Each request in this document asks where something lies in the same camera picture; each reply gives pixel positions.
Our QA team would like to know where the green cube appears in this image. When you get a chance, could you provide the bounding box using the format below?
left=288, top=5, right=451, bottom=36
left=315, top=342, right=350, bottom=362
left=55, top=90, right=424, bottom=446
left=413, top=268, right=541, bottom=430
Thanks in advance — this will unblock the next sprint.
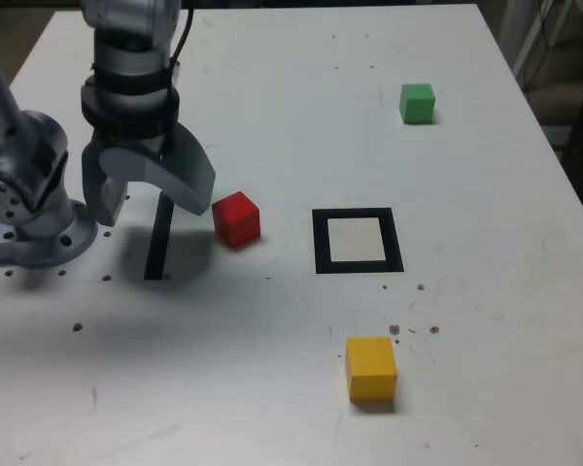
left=398, top=83, right=436, bottom=125

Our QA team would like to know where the black tape square outline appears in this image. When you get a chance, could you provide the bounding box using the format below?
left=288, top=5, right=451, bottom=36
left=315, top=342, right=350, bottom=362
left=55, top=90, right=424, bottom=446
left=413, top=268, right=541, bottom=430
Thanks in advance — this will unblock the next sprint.
left=311, top=207, right=405, bottom=275

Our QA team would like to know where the white metal frame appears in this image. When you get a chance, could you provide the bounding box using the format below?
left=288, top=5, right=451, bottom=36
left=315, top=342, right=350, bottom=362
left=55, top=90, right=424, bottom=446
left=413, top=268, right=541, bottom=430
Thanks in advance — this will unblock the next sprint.
left=495, top=0, right=583, bottom=93

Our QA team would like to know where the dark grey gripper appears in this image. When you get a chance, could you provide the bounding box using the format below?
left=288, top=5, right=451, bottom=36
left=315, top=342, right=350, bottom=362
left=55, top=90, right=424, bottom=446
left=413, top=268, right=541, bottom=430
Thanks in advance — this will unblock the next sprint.
left=81, top=121, right=218, bottom=228

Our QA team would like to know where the yellow cube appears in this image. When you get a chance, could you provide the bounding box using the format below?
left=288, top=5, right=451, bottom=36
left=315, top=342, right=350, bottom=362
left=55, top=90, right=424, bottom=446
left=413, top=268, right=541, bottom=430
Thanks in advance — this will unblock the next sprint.
left=345, top=336, right=399, bottom=403

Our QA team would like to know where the red cube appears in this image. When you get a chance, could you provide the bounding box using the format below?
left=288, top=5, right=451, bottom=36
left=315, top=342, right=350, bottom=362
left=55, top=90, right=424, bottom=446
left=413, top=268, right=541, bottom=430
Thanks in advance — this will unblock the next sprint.
left=211, top=190, right=262, bottom=250

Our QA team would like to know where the black tape strip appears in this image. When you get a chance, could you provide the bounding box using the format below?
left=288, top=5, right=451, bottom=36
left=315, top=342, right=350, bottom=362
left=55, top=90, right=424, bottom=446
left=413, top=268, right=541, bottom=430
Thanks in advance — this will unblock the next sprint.
left=143, top=190, right=176, bottom=282

